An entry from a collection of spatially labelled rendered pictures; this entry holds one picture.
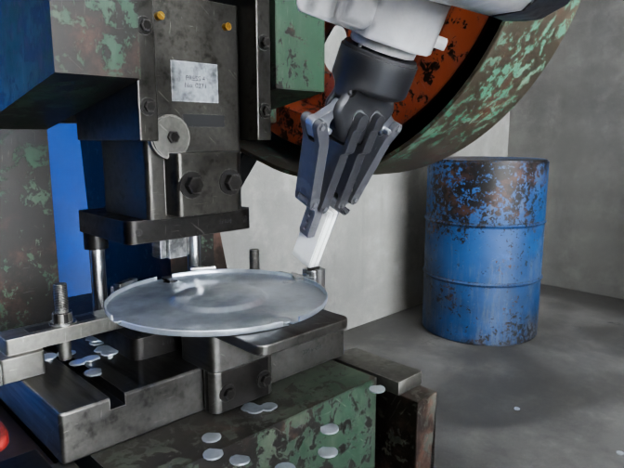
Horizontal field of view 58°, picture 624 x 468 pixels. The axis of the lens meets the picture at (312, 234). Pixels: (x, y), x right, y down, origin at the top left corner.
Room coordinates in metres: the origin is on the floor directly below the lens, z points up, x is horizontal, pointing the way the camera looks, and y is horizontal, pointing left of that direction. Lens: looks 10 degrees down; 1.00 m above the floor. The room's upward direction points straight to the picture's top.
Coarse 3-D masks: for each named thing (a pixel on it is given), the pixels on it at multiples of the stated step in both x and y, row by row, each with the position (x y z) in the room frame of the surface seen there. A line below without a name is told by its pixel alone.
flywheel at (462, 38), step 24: (456, 24) 0.86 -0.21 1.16; (480, 24) 0.84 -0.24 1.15; (456, 48) 0.86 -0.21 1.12; (480, 48) 0.86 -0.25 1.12; (432, 72) 0.89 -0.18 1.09; (456, 72) 0.87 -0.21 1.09; (408, 96) 0.92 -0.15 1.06; (432, 96) 0.89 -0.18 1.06; (288, 120) 1.13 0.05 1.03; (408, 120) 0.92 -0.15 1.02
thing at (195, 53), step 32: (160, 0) 0.73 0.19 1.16; (192, 0) 0.76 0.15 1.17; (160, 32) 0.73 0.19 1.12; (192, 32) 0.76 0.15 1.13; (224, 32) 0.80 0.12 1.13; (160, 64) 0.73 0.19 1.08; (192, 64) 0.76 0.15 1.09; (224, 64) 0.80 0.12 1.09; (160, 96) 0.73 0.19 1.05; (192, 96) 0.76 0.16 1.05; (224, 96) 0.80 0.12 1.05; (160, 128) 0.71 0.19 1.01; (192, 128) 0.76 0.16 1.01; (224, 128) 0.79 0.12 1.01; (128, 160) 0.74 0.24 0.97; (160, 160) 0.72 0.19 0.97; (192, 160) 0.72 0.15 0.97; (224, 160) 0.76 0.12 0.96; (128, 192) 0.75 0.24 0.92; (160, 192) 0.72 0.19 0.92; (192, 192) 0.71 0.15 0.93; (224, 192) 0.75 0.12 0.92
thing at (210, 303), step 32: (128, 288) 0.78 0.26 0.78; (160, 288) 0.78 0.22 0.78; (192, 288) 0.76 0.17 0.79; (224, 288) 0.76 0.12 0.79; (256, 288) 0.76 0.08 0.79; (288, 288) 0.78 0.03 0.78; (320, 288) 0.78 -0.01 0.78; (160, 320) 0.64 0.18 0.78; (192, 320) 0.64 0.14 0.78; (224, 320) 0.64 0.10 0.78; (256, 320) 0.64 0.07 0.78
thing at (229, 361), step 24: (216, 336) 0.62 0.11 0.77; (240, 336) 0.59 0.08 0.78; (264, 336) 0.59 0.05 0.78; (288, 336) 0.59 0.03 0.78; (312, 336) 0.61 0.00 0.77; (192, 360) 0.69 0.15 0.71; (216, 360) 0.67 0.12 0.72; (240, 360) 0.69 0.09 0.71; (264, 360) 0.72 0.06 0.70; (216, 384) 0.67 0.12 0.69; (240, 384) 0.69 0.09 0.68; (264, 384) 0.71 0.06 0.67; (216, 408) 0.67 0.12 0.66
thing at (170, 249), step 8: (168, 240) 0.80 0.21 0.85; (176, 240) 0.80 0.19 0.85; (184, 240) 0.81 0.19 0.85; (152, 248) 0.81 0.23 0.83; (160, 248) 0.79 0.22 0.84; (168, 248) 0.80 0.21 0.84; (176, 248) 0.80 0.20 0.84; (184, 248) 0.81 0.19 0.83; (160, 256) 0.80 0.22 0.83; (168, 256) 0.80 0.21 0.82; (176, 256) 0.80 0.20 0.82
